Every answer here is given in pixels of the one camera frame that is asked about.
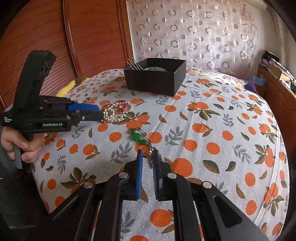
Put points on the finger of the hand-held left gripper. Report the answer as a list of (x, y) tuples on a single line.
[(92, 116), (83, 107)]

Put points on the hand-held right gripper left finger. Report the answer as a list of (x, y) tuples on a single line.
[(139, 176)]

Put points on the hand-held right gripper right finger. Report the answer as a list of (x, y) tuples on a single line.
[(155, 176)]

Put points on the metal hairpins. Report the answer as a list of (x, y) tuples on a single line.
[(138, 67)]

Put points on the black square box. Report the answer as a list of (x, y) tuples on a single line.
[(152, 81)]

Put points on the person's left hand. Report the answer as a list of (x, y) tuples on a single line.
[(33, 148)]

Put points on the yellow plush toy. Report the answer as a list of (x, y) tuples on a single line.
[(67, 89)]

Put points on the orange print tablecloth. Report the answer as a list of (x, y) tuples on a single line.
[(208, 139)]

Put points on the wooden wardrobe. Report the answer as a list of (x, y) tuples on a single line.
[(81, 41)]

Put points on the floral bed sheet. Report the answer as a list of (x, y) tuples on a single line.
[(222, 77)]

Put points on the dark blue blanket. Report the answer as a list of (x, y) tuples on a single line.
[(251, 88)]

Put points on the circle pattern sheer curtain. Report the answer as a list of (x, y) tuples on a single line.
[(196, 34)]

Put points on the teal paper bag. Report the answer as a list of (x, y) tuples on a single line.
[(259, 80)]

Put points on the wooden side cabinet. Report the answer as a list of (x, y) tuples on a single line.
[(279, 99)]

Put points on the pile of papers and boxes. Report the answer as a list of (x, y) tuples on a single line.
[(279, 67)]

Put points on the patterned window curtain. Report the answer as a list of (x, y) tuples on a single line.
[(281, 39)]

